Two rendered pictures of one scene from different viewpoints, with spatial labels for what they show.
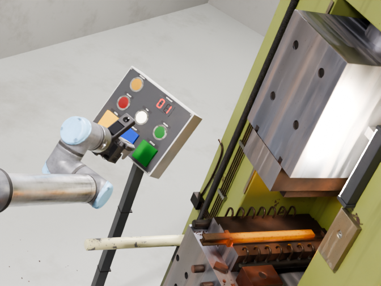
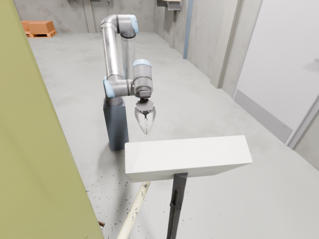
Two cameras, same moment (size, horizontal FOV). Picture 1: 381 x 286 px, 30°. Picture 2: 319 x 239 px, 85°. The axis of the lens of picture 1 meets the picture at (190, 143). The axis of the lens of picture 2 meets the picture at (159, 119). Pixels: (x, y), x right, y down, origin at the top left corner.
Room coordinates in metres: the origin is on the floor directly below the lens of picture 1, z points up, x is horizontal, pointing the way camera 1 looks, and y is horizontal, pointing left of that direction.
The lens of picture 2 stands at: (2.55, -0.12, 1.52)
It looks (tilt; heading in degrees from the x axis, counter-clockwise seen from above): 36 degrees down; 142
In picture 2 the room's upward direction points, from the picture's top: 2 degrees clockwise
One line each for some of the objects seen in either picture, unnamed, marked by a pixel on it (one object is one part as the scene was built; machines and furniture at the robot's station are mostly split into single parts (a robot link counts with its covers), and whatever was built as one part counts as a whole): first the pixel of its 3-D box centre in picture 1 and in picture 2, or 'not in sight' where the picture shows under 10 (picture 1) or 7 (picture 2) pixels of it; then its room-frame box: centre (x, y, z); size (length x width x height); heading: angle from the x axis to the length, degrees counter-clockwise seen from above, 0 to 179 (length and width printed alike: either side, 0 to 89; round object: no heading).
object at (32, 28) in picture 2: not in sight; (33, 29); (-6.72, 0.66, 0.25); 1.37 x 0.94 x 0.50; 66
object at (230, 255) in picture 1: (273, 239); not in sight; (2.03, -0.40, 0.96); 0.42 x 0.20 x 0.09; 125
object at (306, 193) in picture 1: (318, 183); not in sight; (2.03, -0.44, 1.24); 0.30 x 0.07 x 0.06; 125
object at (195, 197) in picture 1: (197, 200); not in sight; (2.29, -0.11, 0.80); 0.06 x 0.03 x 0.04; 35
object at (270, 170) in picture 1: (314, 159); not in sight; (2.03, -0.40, 1.32); 0.42 x 0.20 x 0.10; 125
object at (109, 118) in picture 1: (109, 123); not in sight; (2.27, 0.31, 1.01); 0.07 x 0.05 x 0.07; 60
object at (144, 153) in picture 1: (145, 153); not in sight; (2.16, 0.14, 1.01); 0.07 x 0.05 x 0.07; 60
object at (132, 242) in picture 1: (139, 242); (131, 217); (2.14, 0.05, 0.62); 0.44 x 0.05 x 0.05; 125
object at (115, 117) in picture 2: not in sight; (117, 124); (1.01, 0.49, 0.30); 0.22 x 0.22 x 0.60; 66
